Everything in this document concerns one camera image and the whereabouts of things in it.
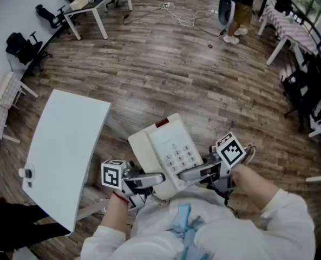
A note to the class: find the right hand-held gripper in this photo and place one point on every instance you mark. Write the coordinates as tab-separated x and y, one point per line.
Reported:
230	152

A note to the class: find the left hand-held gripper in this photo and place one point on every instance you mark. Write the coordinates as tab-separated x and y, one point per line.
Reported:
111	176

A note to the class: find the person's right forearm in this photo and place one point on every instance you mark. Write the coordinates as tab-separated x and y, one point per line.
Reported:
252	185

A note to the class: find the person's left forearm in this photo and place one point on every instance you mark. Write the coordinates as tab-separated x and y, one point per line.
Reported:
114	215

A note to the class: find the white work table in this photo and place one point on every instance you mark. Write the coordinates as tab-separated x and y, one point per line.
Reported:
65	145

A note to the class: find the light blue ribbon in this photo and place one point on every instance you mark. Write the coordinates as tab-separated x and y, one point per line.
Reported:
184	213

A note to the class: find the person's white smock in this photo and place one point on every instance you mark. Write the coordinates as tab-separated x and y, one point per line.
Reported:
154	226

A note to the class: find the white lamp on clear base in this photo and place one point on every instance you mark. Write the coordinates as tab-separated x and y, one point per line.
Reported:
27	173

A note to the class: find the table with checked cloth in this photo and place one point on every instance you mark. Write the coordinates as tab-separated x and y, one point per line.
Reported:
0	101

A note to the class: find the white power strip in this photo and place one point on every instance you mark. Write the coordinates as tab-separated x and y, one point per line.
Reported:
166	5

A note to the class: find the table with striped cloth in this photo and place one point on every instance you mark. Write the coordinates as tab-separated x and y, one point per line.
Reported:
287	27

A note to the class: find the dark-top table with white legs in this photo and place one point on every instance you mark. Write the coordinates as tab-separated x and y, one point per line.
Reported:
95	4

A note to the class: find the tan cardboard box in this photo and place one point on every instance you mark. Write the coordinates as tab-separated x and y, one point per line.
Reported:
80	1

